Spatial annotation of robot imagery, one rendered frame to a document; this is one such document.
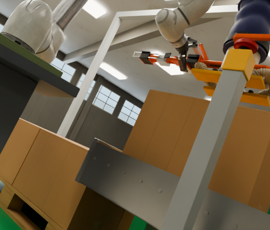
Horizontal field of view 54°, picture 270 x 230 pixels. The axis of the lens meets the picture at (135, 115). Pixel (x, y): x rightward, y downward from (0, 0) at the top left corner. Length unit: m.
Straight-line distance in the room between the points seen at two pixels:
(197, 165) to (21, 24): 0.87
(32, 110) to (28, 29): 11.35
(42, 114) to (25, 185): 10.88
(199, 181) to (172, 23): 0.79
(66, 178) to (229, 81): 1.03
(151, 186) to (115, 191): 0.16
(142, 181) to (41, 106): 11.66
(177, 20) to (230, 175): 0.72
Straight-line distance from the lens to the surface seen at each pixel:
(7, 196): 1.89
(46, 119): 12.65
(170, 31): 1.31
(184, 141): 1.14
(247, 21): 1.50
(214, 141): 0.74
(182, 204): 0.74
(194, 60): 1.53
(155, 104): 1.28
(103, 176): 1.13
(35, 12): 1.23
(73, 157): 1.51
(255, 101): 1.49
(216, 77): 1.35
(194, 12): 1.32
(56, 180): 1.56
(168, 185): 0.96
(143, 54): 1.75
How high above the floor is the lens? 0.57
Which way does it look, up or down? 10 degrees up
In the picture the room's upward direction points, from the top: 24 degrees clockwise
